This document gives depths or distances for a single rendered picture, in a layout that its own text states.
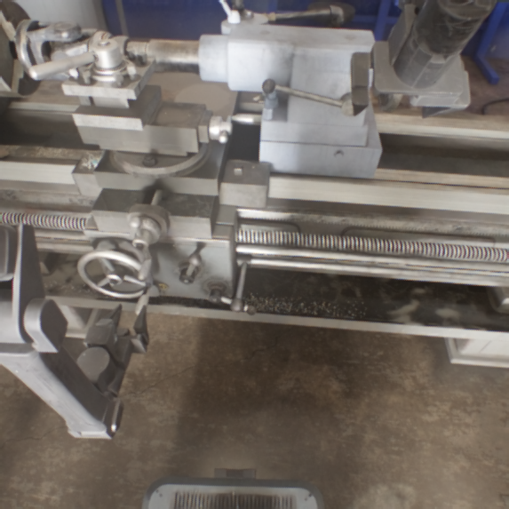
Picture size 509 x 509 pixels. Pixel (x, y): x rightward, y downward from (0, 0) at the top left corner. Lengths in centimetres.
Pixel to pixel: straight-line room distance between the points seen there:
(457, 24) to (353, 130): 70
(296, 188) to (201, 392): 94
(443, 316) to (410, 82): 109
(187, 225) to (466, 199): 77
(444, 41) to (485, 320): 121
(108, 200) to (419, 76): 79
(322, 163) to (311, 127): 11
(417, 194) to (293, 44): 52
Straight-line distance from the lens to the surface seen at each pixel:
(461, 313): 153
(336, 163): 114
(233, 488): 129
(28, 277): 47
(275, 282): 141
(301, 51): 107
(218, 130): 100
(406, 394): 176
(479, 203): 123
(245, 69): 109
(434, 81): 51
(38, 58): 130
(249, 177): 107
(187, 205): 99
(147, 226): 93
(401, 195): 115
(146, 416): 166
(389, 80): 50
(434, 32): 45
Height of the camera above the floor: 154
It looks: 50 degrees down
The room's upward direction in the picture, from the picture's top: 1 degrees clockwise
